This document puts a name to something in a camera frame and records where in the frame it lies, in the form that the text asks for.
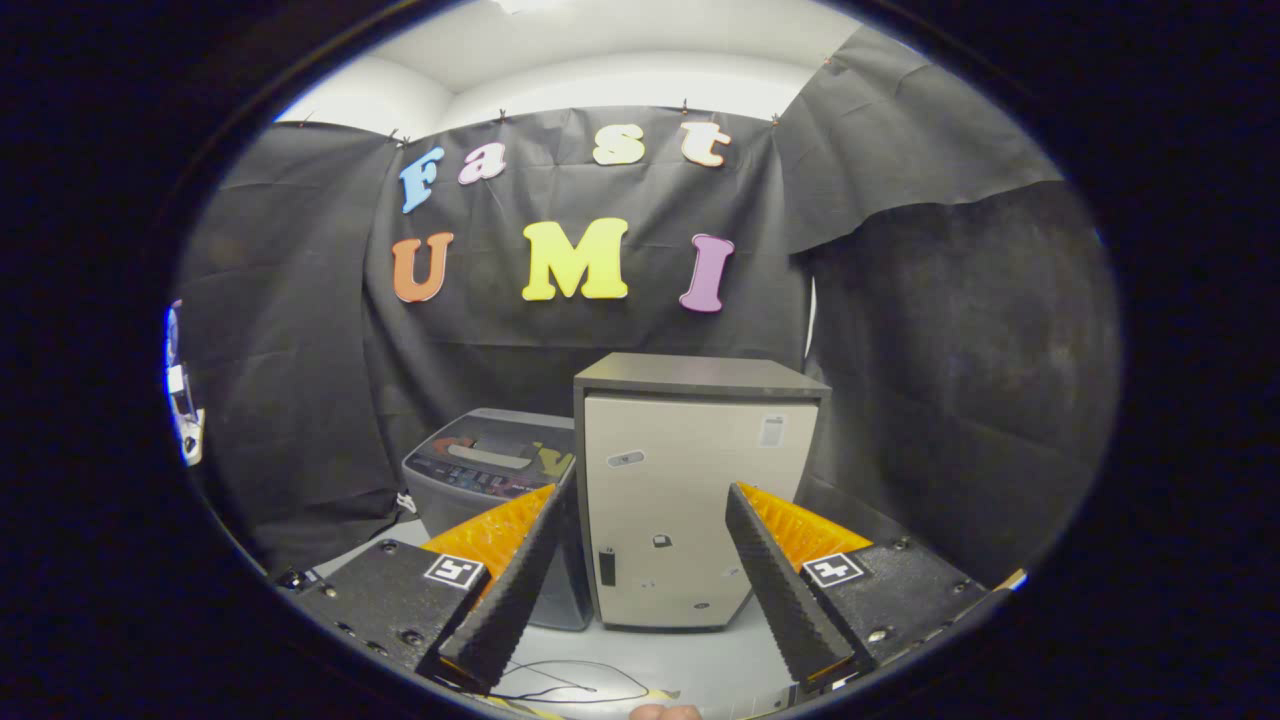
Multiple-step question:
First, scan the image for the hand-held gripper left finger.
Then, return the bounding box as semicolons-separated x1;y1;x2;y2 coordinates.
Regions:
290;483;569;693

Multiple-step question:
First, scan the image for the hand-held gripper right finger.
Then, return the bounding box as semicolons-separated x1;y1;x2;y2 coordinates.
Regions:
725;482;1001;691

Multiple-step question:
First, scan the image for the grey washing machine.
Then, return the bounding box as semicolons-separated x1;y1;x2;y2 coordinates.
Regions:
402;408;593;631

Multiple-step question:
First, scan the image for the beige cabinet with grey top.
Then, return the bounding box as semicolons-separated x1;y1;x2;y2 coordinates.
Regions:
573;352;833;631

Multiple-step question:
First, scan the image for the black backdrop cloth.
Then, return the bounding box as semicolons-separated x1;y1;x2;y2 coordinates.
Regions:
175;25;1123;591

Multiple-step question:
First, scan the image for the white and blue equipment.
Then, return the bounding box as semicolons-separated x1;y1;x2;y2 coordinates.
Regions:
165;300;207;467

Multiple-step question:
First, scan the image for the thin black cable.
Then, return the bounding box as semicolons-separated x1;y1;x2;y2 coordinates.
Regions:
490;660;651;704

